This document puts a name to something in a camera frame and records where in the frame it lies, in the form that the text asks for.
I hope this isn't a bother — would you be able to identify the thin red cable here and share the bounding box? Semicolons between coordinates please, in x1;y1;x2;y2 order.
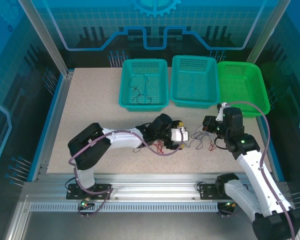
151;139;216;154

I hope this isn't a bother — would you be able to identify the green plastic mesh basket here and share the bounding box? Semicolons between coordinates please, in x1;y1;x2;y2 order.
216;61;271;118

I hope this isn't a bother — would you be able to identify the teal plastic mesh basket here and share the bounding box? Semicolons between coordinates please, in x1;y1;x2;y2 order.
169;54;220;110
118;58;169;113

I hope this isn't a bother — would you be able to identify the small LED connector board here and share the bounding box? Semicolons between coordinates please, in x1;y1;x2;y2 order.
222;200;238;210
78;198;96;209

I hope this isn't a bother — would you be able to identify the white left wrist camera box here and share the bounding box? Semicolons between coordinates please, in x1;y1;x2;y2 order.
170;126;190;143

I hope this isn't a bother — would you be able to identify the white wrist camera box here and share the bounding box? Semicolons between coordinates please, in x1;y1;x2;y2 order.
170;126;190;143
215;102;228;123

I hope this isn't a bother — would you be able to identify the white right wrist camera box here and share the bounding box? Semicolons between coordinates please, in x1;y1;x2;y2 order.
215;102;228;123

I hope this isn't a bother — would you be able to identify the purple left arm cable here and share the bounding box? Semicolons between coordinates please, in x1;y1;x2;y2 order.
68;127;186;219

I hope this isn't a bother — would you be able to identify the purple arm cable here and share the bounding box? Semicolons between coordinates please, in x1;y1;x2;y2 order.
219;101;297;240
68;127;186;219

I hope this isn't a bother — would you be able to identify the black right gripper wire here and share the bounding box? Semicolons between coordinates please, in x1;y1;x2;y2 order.
213;134;230;151

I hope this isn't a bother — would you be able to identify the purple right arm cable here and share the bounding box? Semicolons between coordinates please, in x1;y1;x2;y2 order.
219;101;297;240

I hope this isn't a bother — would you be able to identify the aluminium frame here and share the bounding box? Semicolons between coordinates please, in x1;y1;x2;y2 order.
4;0;300;240

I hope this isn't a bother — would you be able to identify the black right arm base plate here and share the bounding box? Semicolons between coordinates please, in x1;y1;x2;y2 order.
197;182;228;201

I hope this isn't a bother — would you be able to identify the slotted grey cable duct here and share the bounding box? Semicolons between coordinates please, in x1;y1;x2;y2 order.
29;202;221;213

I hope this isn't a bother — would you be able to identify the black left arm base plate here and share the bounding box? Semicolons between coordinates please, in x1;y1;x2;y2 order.
66;183;113;201

